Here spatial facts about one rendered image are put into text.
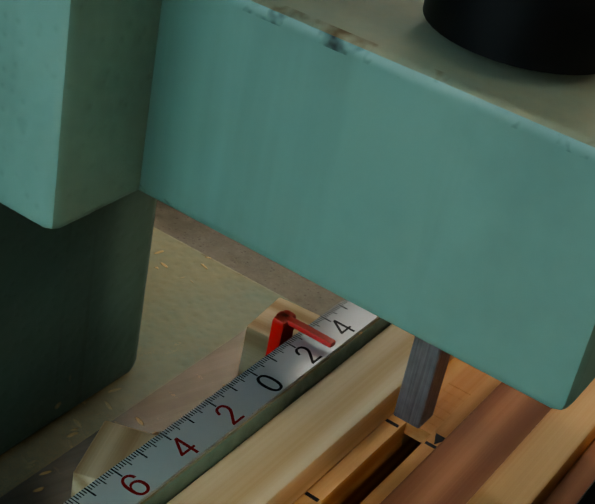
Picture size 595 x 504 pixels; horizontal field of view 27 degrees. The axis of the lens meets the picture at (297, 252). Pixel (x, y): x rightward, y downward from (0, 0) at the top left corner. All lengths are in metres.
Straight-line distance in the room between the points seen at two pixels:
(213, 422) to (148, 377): 0.26
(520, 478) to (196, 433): 0.09
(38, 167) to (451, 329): 0.11
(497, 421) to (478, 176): 0.12
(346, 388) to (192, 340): 0.27
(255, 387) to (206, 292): 0.31
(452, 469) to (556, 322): 0.09
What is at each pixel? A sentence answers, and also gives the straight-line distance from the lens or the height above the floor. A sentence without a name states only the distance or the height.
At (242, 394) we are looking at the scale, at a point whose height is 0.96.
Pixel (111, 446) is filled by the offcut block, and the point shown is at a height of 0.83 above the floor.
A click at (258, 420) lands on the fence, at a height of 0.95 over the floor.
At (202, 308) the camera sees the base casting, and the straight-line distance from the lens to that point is 0.67.
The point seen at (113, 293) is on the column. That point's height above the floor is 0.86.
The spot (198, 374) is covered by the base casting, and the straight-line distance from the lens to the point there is 0.62.
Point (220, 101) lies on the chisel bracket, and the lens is 0.33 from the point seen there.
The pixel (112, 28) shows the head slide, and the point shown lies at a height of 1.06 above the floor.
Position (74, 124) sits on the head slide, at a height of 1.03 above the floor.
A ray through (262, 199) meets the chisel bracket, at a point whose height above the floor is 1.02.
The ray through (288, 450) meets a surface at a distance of 0.36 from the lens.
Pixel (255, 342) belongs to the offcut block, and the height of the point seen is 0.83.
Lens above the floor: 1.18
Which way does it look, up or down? 32 degrees down
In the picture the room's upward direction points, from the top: 12 degrees clockwise
